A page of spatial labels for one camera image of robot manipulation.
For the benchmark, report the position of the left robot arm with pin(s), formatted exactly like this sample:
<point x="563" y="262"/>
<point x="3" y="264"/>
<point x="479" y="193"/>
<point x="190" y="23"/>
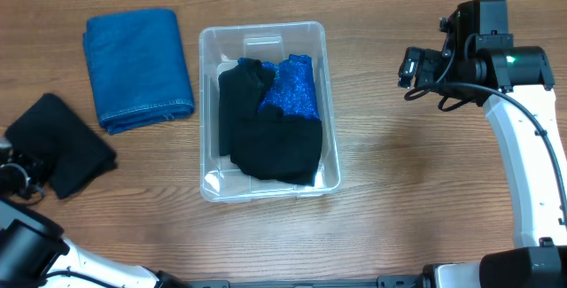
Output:
<point x="34" y="251"/>

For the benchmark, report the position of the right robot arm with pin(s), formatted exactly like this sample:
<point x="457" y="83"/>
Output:
<point x="479" y="64"/>

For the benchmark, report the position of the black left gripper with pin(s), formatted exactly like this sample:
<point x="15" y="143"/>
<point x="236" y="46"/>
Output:
<point x="34" y="167"/>

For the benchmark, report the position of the blue denim cloth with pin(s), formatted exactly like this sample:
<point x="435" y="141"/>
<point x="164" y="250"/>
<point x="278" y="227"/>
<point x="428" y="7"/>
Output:
<point x="137" y="69"/>

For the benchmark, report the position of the black cloth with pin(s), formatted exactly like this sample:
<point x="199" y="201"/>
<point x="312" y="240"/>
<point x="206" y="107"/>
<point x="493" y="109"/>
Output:
<point x="273" y="146"/>
<point x="51" y="132"/>

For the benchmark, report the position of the sparkly blue green cloth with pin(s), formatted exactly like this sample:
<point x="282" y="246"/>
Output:
<point x="293" y="89"/>

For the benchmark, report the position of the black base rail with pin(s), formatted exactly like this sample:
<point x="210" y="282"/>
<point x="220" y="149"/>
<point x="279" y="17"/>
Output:
<point x="305" y="284"/>

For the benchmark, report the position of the black garment long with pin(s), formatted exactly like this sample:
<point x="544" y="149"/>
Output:
<point x="242" y="88"/>

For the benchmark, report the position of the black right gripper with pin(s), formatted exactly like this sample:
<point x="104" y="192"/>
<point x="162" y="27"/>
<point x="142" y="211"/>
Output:
<point x="425" y="61"/>

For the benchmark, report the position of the clear plastic storage container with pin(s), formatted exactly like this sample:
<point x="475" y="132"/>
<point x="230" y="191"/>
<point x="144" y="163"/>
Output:
<point x="219" y="50"/>

